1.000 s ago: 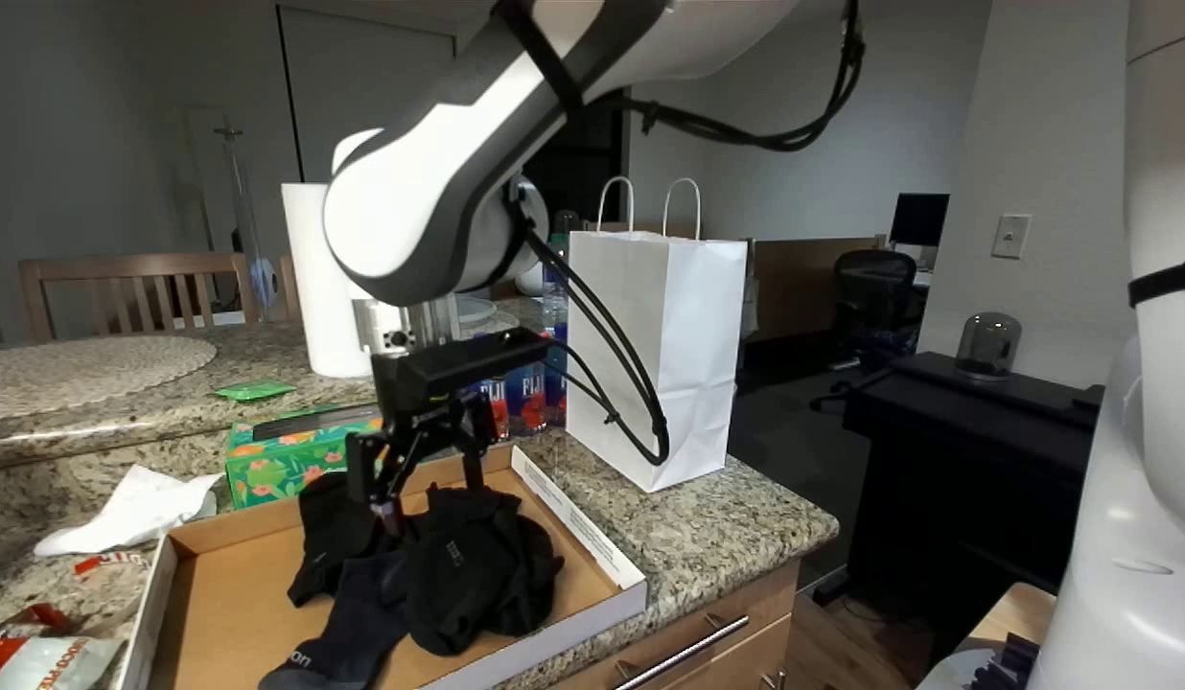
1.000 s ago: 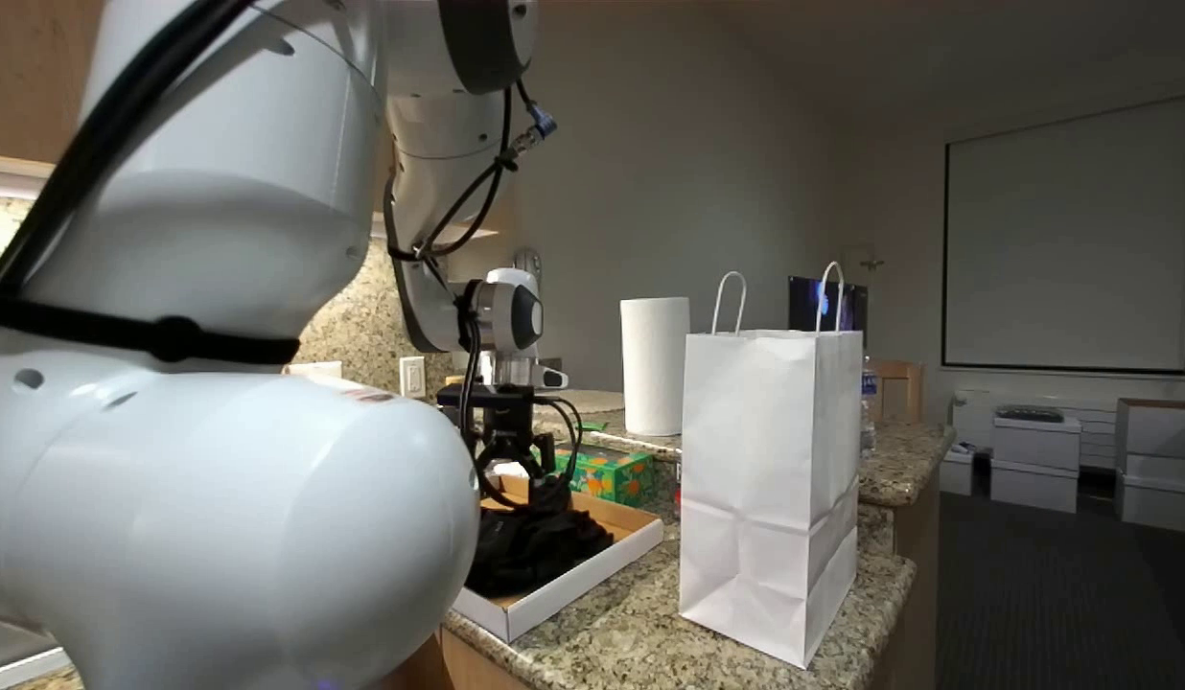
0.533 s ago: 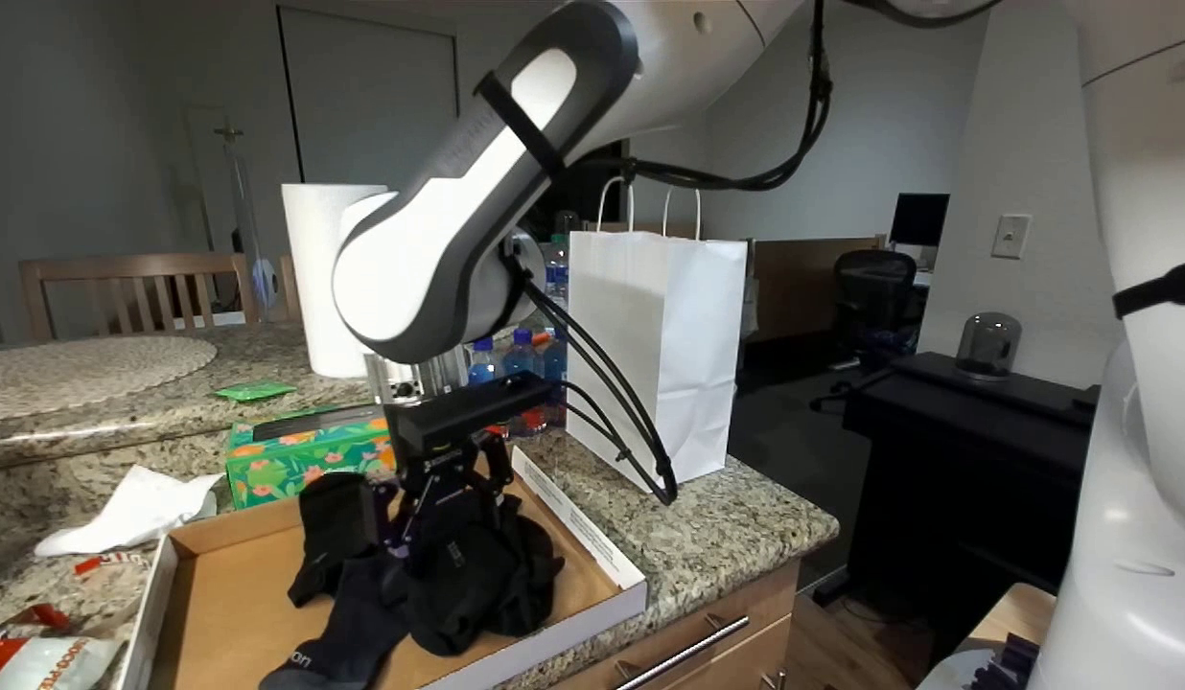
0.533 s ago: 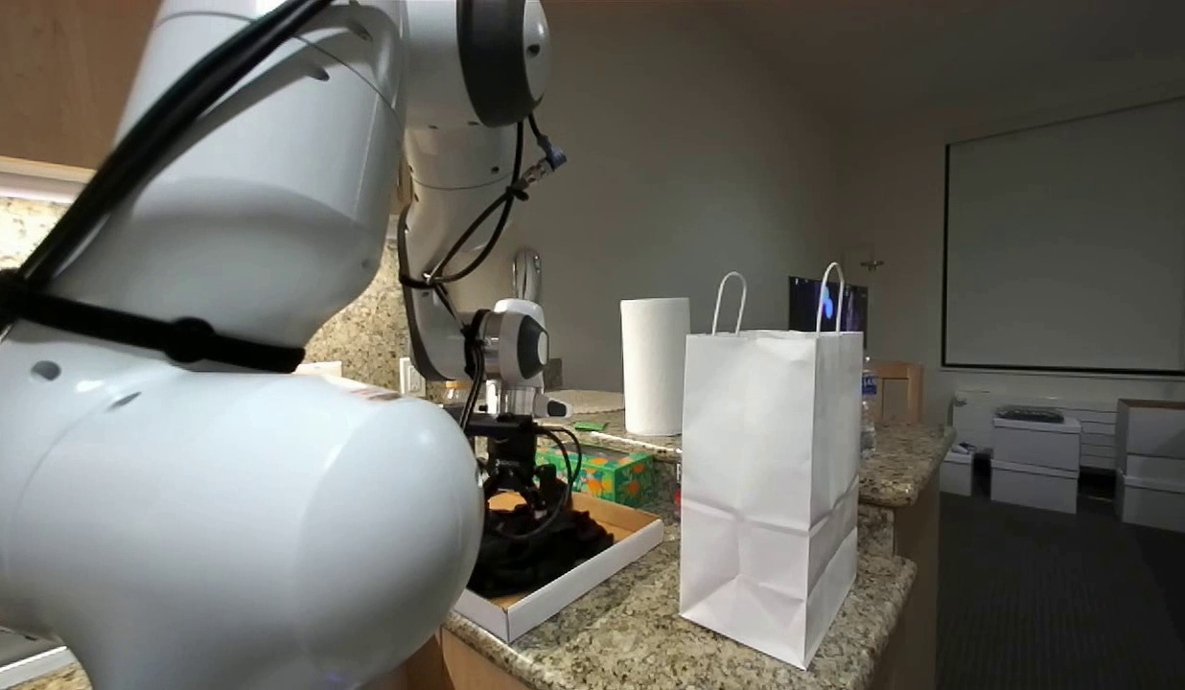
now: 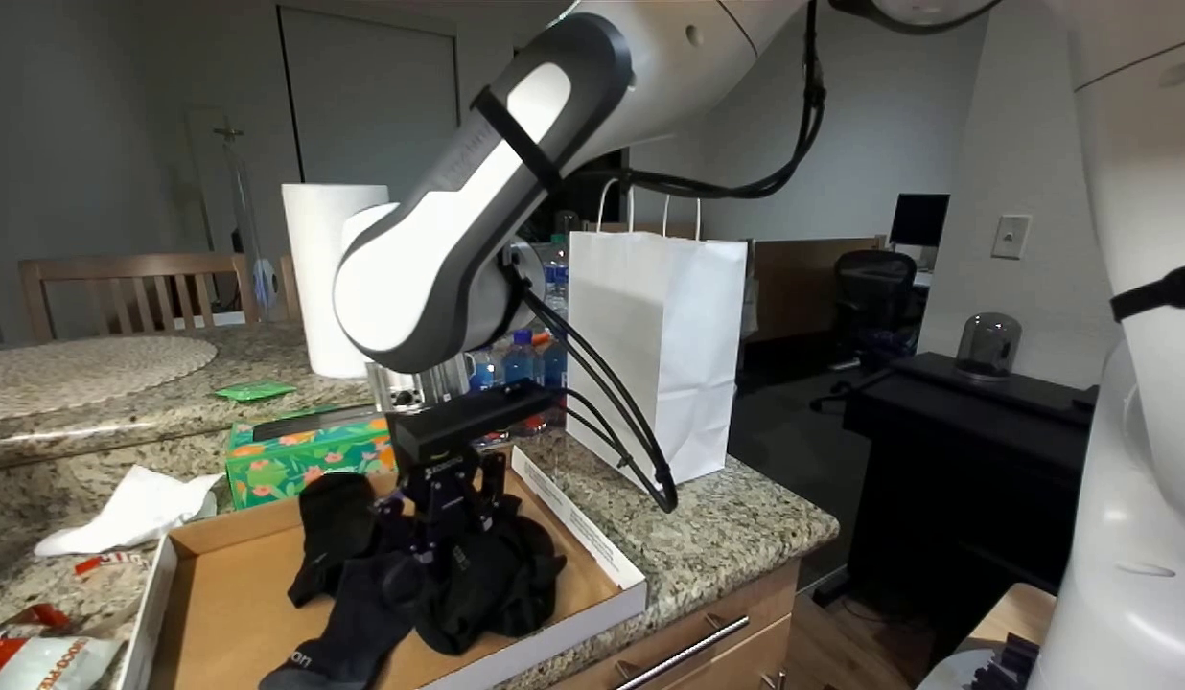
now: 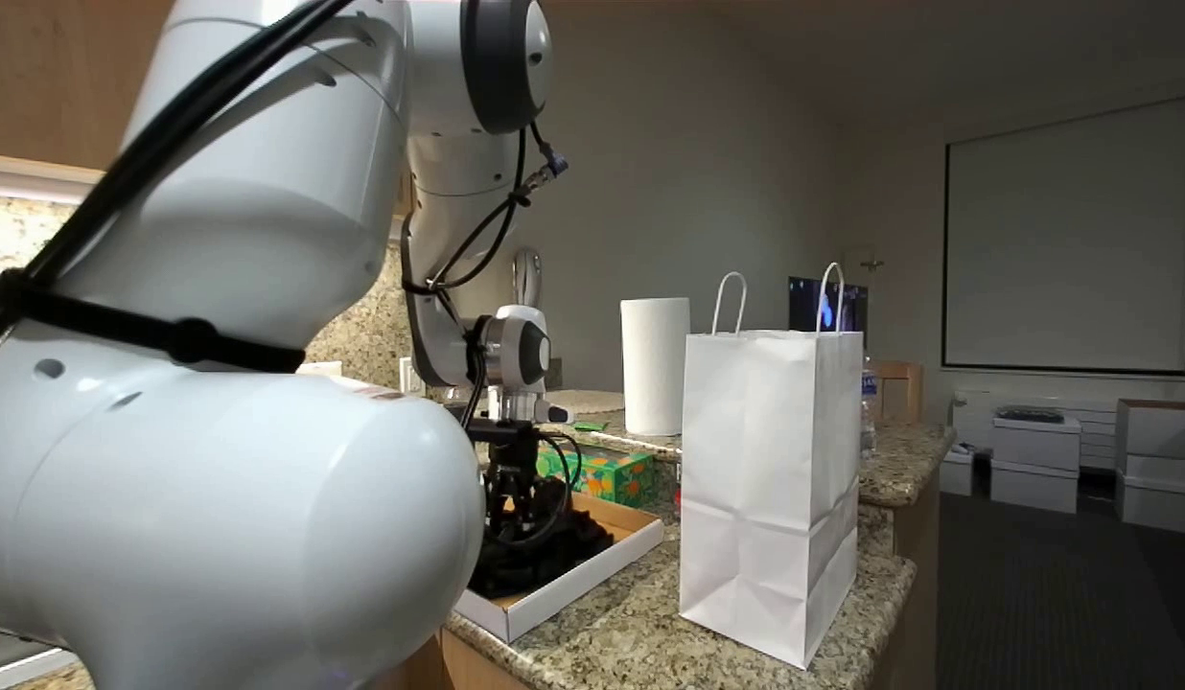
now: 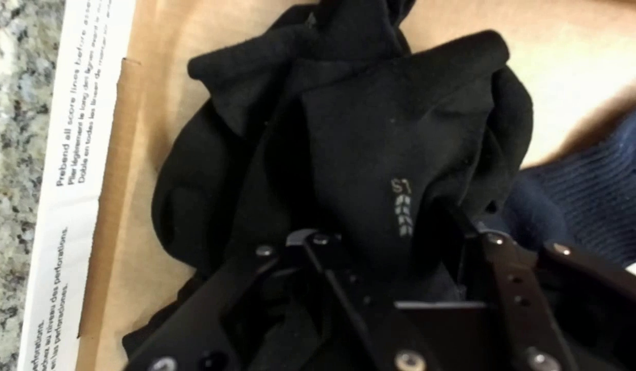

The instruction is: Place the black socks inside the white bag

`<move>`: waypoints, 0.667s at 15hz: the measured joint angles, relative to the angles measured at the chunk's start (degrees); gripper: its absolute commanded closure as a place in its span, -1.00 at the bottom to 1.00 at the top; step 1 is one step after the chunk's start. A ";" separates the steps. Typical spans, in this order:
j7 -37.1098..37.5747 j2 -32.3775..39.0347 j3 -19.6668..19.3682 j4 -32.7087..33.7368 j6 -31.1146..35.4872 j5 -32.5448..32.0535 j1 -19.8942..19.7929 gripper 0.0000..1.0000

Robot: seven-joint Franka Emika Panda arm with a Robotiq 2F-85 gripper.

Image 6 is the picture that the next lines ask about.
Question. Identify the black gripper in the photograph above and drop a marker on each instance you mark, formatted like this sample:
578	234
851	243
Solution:
510	483

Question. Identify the black sock pile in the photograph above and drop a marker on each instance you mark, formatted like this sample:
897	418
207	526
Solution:
521	561

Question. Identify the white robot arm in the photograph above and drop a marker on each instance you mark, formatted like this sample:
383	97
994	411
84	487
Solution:
183	505

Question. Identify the white paper bag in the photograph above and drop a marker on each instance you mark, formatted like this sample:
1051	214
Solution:
767	491

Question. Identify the cardboard tray box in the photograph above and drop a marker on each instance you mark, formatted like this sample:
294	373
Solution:
635	533

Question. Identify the green tissue box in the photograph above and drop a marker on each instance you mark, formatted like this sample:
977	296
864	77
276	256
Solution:
626	481

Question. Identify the white paper towel roll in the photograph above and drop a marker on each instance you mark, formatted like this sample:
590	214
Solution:
653	345

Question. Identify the computer monitor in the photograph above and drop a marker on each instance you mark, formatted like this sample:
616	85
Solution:
826	308

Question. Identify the white storage boxes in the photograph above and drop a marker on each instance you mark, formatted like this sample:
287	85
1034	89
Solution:
1021	459

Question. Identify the white projector screen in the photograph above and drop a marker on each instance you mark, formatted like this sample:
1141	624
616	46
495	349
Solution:
1063	248

